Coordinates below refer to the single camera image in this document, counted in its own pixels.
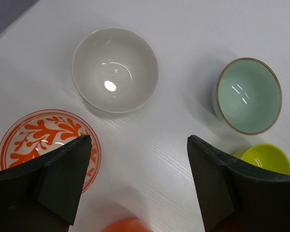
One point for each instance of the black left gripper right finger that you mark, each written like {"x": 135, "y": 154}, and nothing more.
{"x": 235, "y": 196}

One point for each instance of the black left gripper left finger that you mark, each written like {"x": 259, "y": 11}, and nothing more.
{"x": 43, "y": 194}

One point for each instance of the orange patterned glass bowl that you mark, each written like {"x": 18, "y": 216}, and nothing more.
{"x": 43, "y": 131}

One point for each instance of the lime green bowl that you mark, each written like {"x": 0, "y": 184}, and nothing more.
{"x": 266, "y": 156}

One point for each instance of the orange square plastic bowl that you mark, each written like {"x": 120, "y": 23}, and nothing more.
{"x": 127, "y": 225}

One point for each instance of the celadon green ceramic bowl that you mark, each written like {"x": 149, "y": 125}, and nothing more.
{"x": 247, "y": 96}

